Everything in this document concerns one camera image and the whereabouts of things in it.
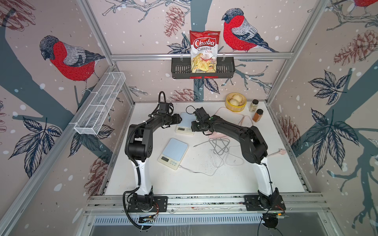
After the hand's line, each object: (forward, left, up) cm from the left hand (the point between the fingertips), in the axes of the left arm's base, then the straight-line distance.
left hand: (180, 116), depth 102 cm
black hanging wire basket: (+19, -1, +26) cm, 33 cm away
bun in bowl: (+16, -41, -2) cm, 44 cm away
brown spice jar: (+1, -56, -1) cm, 56 cm away
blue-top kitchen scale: (-25, +4, -5) cm, 26 cm away
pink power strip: (-13, -24, -5) cm, 28 cm away
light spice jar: (+11, -55, -1) cm, 56 cm away
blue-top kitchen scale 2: (-6, -3, -6) cm, 8 cm away
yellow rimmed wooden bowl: (+11, -42, -4) cm, 44 cm away
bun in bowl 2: (+21, -45, -2) cm, 50 cm away
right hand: (-8, -9, -2) cm, 12 cm away
